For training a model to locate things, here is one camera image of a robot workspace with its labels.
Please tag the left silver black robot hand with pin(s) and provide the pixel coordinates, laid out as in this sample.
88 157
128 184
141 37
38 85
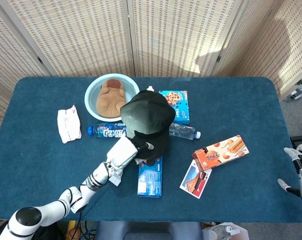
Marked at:
122 152

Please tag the white pink tissue pack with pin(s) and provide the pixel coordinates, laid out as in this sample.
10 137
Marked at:
69 123

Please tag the blue Pepsi bottle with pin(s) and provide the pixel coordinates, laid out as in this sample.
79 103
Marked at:
106 130

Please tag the orange wafer roll box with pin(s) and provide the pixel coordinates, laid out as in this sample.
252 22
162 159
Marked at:
219 153

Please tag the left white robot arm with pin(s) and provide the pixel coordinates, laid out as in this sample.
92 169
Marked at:
51 210

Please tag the brown capybara plush toy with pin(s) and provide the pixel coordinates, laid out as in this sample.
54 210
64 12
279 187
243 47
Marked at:
109 100

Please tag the clear plastic container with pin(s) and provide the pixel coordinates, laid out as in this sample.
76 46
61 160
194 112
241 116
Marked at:
223 232

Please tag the blue Oreo cookie box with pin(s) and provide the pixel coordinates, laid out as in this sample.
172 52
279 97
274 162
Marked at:
150 180

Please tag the blue chocolate chip cookie box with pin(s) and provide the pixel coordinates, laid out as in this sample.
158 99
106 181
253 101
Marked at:
181 105

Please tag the white chocolate bar box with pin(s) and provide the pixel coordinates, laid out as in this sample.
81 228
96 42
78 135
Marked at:
194 181

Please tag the woven folding screen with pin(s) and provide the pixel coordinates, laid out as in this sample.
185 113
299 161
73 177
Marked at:
91 37

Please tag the black baseball cap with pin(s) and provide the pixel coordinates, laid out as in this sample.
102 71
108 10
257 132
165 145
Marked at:
146 117

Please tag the black box with grey shoe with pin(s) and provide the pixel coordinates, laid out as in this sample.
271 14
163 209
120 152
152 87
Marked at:
299 140

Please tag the light blue plastic basin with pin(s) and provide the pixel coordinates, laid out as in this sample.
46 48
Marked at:
91 100

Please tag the clear water bottle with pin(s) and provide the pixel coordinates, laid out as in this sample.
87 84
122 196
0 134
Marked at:
184 131

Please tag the blue grey chair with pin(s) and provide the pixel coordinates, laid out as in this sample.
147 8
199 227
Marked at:
146 230

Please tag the white electronics board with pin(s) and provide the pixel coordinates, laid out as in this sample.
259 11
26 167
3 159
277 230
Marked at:
301 90

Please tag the white snack bag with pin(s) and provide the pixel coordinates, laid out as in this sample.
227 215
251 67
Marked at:
116 180

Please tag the dark blue table cloth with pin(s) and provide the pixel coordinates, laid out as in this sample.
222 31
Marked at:
236 107

